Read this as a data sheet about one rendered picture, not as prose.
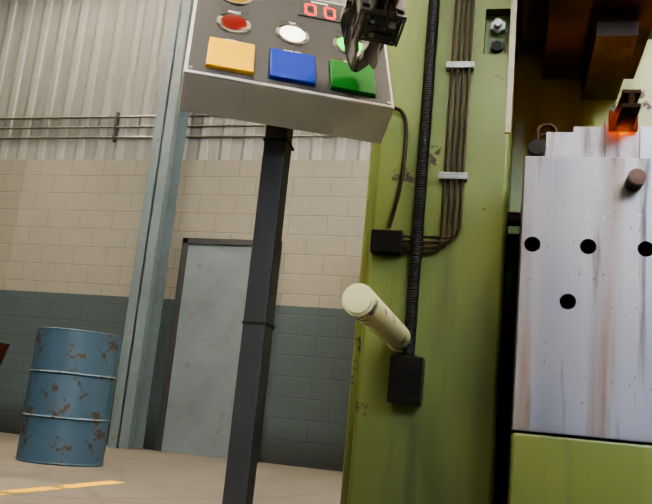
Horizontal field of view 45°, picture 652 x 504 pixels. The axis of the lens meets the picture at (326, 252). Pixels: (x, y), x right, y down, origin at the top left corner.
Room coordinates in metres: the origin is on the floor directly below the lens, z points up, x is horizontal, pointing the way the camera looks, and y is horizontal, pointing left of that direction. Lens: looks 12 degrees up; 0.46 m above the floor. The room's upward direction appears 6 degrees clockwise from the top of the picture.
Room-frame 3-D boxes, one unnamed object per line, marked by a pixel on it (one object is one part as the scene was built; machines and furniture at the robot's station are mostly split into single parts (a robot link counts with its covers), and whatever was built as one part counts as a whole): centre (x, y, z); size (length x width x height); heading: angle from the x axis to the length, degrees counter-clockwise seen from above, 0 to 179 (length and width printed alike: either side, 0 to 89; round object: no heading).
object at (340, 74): (1.22, -0.01, 1.01); 0.07 x 0.05 x 0.07; 101
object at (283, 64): (1.20, 0.08, 1.01); 0.07 x 0.05 x 0.07; 101
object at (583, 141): (1.48, -0.51, 0.96); 0.42 x 0.20 x 0.09; 166
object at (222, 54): (1.18, 0.18, 1.01); 0.07 x 0.05 x 0.07; 101
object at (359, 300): (1.26, -0.10, 0.62); 0.44 x 0.05 x 0.05; 166
